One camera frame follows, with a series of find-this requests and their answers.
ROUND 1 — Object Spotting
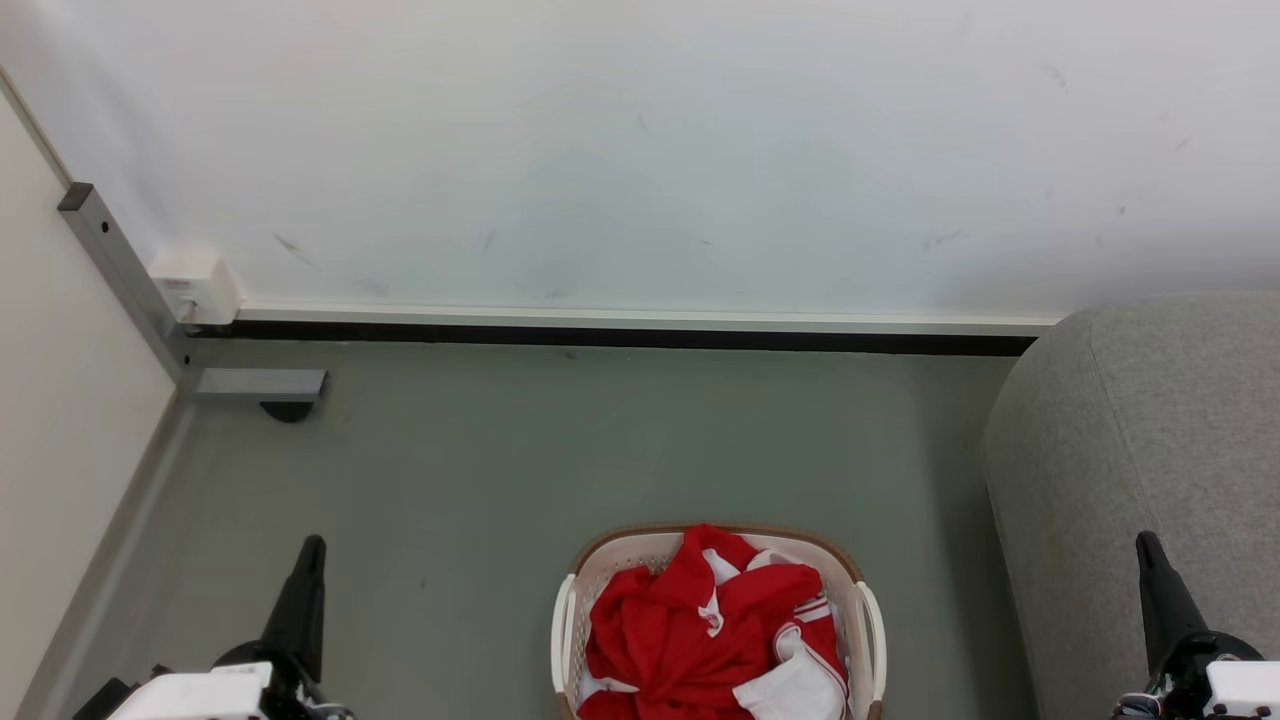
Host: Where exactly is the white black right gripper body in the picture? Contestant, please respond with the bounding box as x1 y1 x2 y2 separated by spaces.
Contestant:
1150 630 1280 720

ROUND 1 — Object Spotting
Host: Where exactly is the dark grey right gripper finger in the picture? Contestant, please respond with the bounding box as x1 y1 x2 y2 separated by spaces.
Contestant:
1135 530 1212 683

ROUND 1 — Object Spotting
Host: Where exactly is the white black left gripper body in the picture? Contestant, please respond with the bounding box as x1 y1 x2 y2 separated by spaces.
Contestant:
108 640 323 720

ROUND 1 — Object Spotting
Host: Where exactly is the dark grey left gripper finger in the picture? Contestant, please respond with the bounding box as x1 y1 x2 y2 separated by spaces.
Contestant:
262 534 329 683

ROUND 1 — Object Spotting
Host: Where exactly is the red shirt striped white cuff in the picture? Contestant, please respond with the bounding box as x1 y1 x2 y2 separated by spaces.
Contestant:
577 523 839 720

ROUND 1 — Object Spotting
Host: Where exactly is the grey fabric sofa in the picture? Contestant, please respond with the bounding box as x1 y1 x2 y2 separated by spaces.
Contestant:
983 292 1280 720

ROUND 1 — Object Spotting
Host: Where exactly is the white laundry basket brown rim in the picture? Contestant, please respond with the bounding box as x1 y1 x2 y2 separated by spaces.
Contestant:
550 521 888 720

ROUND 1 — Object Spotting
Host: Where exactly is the white and black baseboard strip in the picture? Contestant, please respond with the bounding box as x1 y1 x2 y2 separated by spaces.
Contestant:
188 304 1063 359

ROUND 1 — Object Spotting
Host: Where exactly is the white wall socket box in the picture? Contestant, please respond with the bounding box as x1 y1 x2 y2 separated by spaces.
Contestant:
148 250 242 327

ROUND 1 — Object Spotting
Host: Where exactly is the grey metal frame post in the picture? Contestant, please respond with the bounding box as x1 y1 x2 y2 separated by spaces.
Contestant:
57 182 198 393

